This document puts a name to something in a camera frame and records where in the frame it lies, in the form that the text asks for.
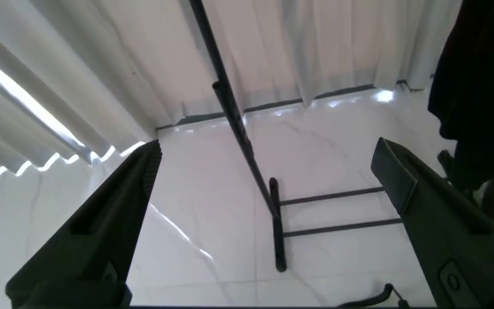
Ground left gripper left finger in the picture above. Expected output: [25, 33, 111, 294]
[5, 140, 163, 308]

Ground black garment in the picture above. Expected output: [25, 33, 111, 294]
[426, 0, 494, 192]

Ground black clothes rack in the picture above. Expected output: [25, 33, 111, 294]
[189, 0, 479, 272]

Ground white curtain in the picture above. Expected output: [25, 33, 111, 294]
[0, 0, 463, 184]

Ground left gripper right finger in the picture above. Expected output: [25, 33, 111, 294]
[370, 136, 494, 309]

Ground black cable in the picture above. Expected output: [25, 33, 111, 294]
[336, 282, 411, 309]

